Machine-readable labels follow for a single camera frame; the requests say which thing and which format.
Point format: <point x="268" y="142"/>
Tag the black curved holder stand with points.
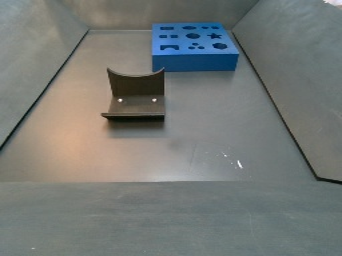
<point x="138" y="96"/>

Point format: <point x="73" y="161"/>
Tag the blue shape sorter block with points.
<point x="193" y="47"/>

